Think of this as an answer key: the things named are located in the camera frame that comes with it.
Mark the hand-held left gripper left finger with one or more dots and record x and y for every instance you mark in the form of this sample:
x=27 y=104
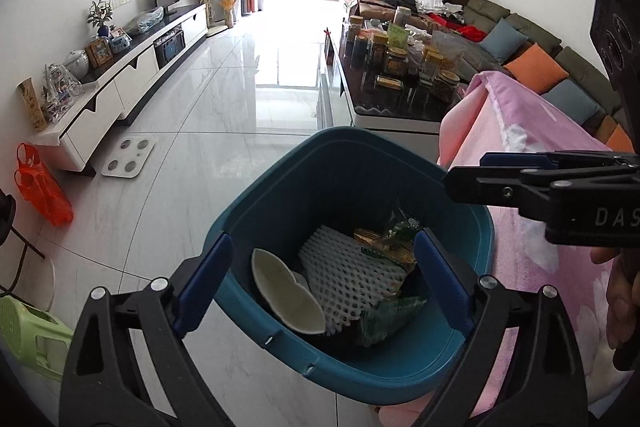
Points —
x=200 y=292

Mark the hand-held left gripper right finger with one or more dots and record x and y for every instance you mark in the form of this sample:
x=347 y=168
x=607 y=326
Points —
x=445 y=287

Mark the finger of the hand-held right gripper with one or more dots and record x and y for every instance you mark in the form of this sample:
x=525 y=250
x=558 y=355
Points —
x=495 y=192
x=515 y=159

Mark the golden yellow snack wrapper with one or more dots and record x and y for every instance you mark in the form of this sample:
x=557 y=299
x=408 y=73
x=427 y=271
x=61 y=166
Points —
x=385 y=249

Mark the green snack wrapper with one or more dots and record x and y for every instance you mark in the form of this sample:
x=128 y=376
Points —
x=402 y=227

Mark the paper cup with blue print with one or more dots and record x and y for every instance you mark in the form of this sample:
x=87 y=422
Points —
x=285 y=292

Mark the wide-mesh white foam net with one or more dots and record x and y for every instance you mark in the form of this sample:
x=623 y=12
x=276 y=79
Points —
x=345 y=277

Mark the teal plastic trash bin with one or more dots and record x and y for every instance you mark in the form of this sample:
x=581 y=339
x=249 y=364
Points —
x=350 y=167

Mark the person's right hand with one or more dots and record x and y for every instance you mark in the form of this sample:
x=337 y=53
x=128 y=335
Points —
x=625 y=302

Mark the torn green wrapper piece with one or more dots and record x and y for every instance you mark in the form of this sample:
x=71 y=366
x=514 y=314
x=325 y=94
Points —
x=390 y=317

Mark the large orange cushion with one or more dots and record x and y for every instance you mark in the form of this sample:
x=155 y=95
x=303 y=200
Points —
x=619 y=139

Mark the large blue cushion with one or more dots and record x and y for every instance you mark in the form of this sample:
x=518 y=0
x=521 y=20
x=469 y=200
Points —
x=572 y=102

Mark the pink floral tablecloth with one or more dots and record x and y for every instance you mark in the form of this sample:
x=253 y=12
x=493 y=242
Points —
x=535 y=267

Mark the small orange cushion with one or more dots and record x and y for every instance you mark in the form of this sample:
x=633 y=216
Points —
x=537 y=67

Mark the small blue cushion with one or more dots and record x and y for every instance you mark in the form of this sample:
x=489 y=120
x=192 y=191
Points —
x=502 y=42

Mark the coffee table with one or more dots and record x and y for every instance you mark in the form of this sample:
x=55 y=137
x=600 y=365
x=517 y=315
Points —
x=395 y=119

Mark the green and brown sofa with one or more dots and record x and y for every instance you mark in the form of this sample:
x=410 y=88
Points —
x=535 y=34

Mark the red cloth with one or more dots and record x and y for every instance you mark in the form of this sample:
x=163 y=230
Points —
x=465 y=31

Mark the white bathroom scale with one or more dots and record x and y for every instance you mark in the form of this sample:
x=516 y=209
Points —
x=129 y=157

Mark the group of food jars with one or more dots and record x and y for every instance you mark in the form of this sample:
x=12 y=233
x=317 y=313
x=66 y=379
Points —
x=400 y=57

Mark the white stool with black legs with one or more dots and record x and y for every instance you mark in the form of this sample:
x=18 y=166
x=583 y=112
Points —
x=42 y=279

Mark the white clothes pile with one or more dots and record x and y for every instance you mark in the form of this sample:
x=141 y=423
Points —
x=435 y=3

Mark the green plastic stool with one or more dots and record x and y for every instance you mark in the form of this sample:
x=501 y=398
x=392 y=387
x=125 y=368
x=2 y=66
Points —
x=30 y=337

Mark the orange plastic bag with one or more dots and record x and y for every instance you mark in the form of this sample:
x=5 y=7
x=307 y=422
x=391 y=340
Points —
x=45 y=192

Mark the white and black TV cabinet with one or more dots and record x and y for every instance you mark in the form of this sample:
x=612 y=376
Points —
x=130 y=77

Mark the glass ship ornament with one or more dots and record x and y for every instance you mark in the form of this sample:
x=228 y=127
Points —
x=62 y=89

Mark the gold printed gift box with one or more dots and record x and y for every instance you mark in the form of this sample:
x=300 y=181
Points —
x=32 y=104

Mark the white ceramic jar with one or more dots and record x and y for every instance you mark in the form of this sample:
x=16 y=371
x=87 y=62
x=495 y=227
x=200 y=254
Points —
x=77 y=64

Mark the blue and white ceramic box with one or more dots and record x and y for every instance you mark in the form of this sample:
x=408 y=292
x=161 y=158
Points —
x=120 y=43

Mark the clear plastic bag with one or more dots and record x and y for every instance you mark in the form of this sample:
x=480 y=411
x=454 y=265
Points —
x=145 y=21

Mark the small plant in blue vase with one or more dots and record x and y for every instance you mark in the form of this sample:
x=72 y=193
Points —
x=100 y=14

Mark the wooden photo frame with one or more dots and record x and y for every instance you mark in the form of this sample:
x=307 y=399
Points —
x=99 y=53

